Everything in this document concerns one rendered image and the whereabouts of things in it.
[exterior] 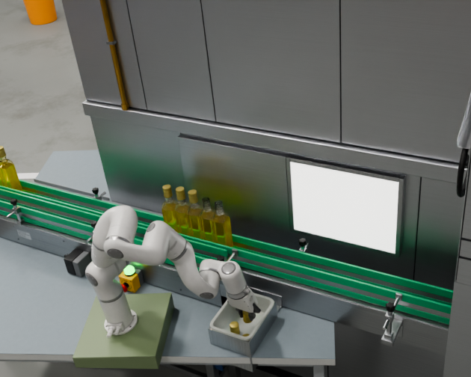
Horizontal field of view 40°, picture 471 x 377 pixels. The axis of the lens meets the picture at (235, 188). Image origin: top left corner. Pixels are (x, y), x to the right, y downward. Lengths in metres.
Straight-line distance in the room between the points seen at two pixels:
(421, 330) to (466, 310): 0.38
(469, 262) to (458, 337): 0.29
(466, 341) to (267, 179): 0.91
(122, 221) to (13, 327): 0.88
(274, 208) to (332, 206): 0.24
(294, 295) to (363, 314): 0.27
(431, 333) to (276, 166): 0.79
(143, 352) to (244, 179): 0.74
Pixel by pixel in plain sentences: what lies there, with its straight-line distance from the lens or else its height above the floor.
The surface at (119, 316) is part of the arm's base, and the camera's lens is 2.43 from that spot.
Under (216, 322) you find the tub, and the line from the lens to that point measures 2.42.
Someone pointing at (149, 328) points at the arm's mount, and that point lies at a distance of 2.45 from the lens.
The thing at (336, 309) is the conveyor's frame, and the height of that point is 0.82.
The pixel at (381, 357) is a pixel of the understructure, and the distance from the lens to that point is 2.85.
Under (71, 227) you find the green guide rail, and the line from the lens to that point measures 2.87.
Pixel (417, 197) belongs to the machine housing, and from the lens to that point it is 2.28.
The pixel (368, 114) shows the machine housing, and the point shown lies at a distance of 2.17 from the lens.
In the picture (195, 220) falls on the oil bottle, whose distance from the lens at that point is 2.54.
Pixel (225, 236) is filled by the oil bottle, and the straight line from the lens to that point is 2.51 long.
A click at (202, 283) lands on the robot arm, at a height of 1.13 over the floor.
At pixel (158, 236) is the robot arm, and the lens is 2.02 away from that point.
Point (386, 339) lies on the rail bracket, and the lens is 2.29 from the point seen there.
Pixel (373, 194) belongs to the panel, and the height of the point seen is 1.23.
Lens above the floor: 2.53
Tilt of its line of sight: 33 degrees down
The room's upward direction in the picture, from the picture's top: 7 degrees counter-clockwise
